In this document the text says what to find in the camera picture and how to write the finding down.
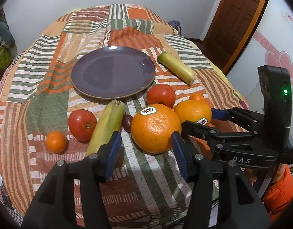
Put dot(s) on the smaller orange with sticker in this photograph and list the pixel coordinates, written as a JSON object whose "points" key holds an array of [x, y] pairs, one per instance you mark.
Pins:
{"points": [[194, 111]]}

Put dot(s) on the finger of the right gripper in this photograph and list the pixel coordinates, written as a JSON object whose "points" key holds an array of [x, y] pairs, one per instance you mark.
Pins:
{"points": [[235, 115], [198, 130]]}

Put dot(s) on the small mandarin left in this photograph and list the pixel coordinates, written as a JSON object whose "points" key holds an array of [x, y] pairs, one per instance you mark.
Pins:
{"points": [[56, 142]]}

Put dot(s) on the dark purple grape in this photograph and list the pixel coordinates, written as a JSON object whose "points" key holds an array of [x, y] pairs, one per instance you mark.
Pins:
{"points": [[126, 122]]}

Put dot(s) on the purple ceramic plate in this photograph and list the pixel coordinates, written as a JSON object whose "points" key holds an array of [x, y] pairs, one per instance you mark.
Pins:
{"points": [[113, 72]]}

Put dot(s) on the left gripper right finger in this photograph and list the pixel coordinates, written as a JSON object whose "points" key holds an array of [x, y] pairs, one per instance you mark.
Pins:
{"points": [[239, 206]]}

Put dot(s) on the small mandarin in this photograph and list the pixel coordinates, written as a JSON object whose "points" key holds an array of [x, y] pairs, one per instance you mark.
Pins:
{"points": [[56, 142], [197, 97]]}

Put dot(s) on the hand holding right gripper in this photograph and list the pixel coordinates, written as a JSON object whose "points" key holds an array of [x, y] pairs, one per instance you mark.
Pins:
{"points": [[252, 178]]}

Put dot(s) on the green corn cob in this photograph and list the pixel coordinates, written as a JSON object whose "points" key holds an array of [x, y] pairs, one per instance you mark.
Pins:
{"points": [[181, 70], [109, 122]]}

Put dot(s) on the grey plush pillow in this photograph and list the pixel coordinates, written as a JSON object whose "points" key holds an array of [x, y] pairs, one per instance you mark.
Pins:
{"points": [[6, 38]]}

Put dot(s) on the green patterned bag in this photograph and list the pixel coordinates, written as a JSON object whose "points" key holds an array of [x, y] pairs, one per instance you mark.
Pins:
{"points": [[5, 60]]}

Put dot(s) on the red tomato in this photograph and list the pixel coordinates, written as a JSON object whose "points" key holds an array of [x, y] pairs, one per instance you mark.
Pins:
{"points": [[81, 124], [161, 94]]}

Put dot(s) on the brown wooden door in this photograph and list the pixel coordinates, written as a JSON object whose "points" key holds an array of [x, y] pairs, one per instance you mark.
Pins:
{"points": [[230, 30]]}

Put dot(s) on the orange sleeved forearm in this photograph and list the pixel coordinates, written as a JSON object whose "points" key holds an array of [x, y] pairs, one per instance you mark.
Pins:
{"points": [[279, 193]]}

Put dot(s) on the blue backpack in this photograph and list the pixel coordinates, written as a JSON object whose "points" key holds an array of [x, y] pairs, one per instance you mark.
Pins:
{"points": [[176, 25]]}

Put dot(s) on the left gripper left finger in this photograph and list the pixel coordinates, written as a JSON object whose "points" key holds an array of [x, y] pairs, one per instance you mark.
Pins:
{"points": [[53, 205]]}

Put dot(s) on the red tomato right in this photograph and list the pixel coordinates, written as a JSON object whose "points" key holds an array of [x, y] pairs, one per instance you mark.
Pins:
{"points": [[161, 94]]}

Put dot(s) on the red tomato left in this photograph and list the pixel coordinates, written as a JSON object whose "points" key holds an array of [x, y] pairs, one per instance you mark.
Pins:
{"points": [[81, 124]]}

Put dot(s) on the patchwork striped bedspread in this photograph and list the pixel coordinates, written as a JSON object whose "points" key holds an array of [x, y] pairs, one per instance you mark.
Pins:
{"points": [[37, 97]]}

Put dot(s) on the large orange with Dole sticker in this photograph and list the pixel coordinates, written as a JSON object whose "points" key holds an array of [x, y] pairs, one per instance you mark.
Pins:
{"points": [[152, 127]]}

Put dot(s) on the small mandarin right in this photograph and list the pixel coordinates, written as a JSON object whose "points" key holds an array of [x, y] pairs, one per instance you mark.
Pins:
{"points": [[197, 97]]}

